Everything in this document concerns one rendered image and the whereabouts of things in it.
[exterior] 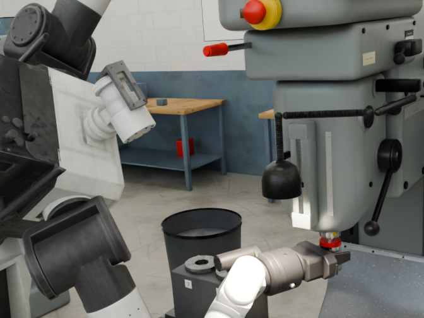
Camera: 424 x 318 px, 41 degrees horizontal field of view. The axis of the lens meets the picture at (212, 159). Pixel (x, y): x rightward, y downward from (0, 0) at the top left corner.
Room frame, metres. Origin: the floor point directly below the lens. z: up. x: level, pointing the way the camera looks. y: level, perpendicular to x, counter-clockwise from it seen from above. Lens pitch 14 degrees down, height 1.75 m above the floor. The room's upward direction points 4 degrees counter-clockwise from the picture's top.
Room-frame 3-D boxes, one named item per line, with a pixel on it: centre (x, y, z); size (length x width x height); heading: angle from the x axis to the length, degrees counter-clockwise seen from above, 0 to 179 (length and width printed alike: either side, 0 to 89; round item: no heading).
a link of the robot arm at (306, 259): (1.12, -0.16, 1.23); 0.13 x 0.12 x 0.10; 28
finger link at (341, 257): (1.13, -0.26, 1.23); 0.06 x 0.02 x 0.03; 118
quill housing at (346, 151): (1.16, -0.25, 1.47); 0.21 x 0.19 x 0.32; 53
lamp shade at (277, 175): (0.99, -0.12, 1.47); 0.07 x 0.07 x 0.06
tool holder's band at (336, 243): (1.16, -0.24, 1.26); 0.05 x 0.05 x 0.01
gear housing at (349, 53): (1.19, -0.27, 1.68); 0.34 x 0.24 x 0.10; 143
